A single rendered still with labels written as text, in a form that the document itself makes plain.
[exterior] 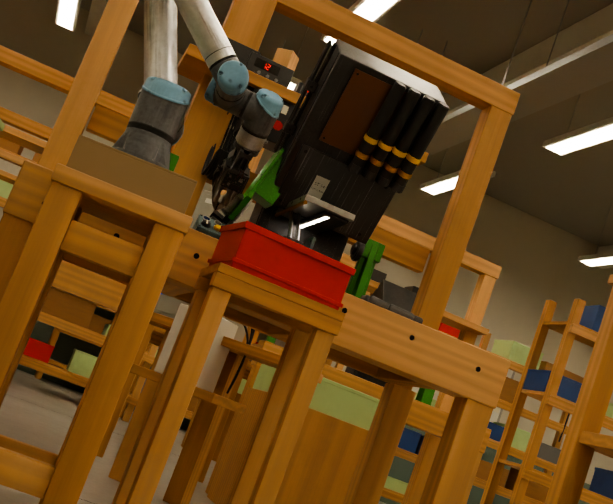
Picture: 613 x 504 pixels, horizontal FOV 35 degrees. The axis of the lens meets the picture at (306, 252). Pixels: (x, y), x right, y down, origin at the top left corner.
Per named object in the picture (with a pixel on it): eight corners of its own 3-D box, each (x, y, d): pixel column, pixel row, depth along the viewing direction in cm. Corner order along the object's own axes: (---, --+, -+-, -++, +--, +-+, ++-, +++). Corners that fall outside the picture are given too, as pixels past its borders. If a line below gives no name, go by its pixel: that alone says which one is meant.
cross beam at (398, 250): (422, 272, 361) (430, 249, 362) (86, 128, 331) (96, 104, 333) (417, 273, 366) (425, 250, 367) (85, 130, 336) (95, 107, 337)
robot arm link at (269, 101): (259, 82, 256) (288, 98, 256) (241, 119, 260) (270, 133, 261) (254, 90, 249) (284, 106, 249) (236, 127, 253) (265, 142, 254)
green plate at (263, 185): (263, 218, 297) (303, 164, 303) (242, 201, 296) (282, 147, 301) (255, 221, 308) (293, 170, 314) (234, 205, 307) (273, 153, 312)
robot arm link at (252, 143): (241, 120, 259) (269, 133, 261) (234, 135, 261) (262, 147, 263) (240, 130, 253) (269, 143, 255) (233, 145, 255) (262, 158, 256)
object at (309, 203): (352, 224, 287) (355, 215, 287) (302, 203, 283) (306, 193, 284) (314, 236, 324) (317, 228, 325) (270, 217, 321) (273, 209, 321)
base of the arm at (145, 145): (164, 173, 227) (179, 134, 229) (102, 150, 227) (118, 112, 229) (167, 187, 242) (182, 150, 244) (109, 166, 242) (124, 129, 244)
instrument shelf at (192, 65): (425, 163, 342) (429, 153, 342) (185, 53, 321) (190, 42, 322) (399, 174, 366) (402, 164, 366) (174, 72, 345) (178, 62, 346)
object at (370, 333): (496, 409, 289) (512, 361, 292) (2, 211, 255) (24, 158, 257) (475, 405, 303) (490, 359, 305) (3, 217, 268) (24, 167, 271)
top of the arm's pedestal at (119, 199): (187, 234, 220) (193, 217, 221) (50, 178, 214) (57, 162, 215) (174, 248, 251) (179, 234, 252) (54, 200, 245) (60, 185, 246)
